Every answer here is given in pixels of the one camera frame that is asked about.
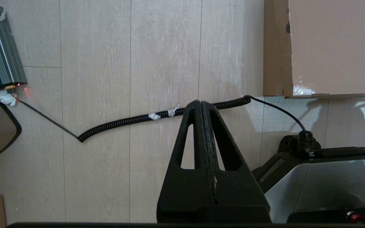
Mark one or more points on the black and silver robot base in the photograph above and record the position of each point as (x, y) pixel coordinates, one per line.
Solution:
(328, 186)

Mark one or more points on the white tape wad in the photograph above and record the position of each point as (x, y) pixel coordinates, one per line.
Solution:
(6, 97)

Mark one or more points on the red emergency stop button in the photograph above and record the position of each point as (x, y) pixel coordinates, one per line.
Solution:
(354, 218)

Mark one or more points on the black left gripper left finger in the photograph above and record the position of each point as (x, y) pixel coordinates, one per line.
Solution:
(185, 190)

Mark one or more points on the brown cardboard shoe box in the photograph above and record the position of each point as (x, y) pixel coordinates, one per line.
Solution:
(334, 44)

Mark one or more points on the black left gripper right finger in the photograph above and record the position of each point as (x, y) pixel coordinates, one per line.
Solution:
(236, 190)

